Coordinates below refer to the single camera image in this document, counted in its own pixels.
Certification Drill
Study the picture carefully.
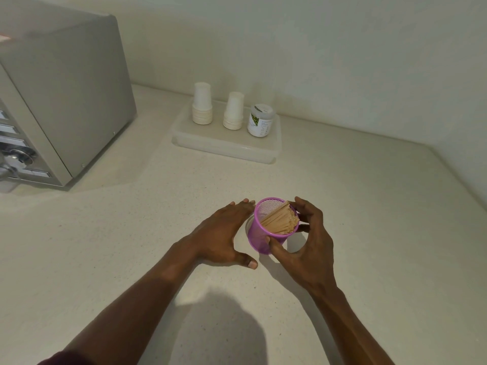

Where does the person's right hand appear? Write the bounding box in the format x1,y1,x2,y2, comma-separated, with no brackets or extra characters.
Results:
268,197,338,296

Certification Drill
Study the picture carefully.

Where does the person's left hand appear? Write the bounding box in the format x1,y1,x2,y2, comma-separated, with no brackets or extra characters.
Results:
173,199,259,270

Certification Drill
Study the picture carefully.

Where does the purple mesh cup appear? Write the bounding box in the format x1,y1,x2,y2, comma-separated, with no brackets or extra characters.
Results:
246,197,301,256

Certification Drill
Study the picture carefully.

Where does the person's right forearm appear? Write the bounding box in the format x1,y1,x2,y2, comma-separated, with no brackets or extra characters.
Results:
309,286,395,365

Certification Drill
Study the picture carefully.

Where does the person's left forearm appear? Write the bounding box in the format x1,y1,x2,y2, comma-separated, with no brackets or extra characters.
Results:
63,241,200,365

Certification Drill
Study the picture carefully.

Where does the bundle of wooden stir sticks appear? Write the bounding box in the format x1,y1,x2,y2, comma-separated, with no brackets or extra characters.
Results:
260,201,300,236

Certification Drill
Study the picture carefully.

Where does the clear plastic lidded container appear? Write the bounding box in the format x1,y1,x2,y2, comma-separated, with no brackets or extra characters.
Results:
171,96,283,165

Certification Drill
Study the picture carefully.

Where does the jar with white lid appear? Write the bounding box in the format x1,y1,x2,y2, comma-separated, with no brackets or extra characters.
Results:
247,104,275,138

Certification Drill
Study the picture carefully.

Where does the short stack of white paper cups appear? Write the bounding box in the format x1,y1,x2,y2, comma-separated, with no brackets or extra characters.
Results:
222,91,245,131

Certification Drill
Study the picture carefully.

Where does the tall stack of white paper cups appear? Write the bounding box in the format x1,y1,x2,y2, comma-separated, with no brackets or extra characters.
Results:
192,82,214,126

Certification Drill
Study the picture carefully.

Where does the dark maroon sleeve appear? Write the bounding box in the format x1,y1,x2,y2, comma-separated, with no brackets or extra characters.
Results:
37,350,96,365

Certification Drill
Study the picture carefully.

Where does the silver metal appliance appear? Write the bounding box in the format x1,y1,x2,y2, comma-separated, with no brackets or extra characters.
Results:
0,0,137,192

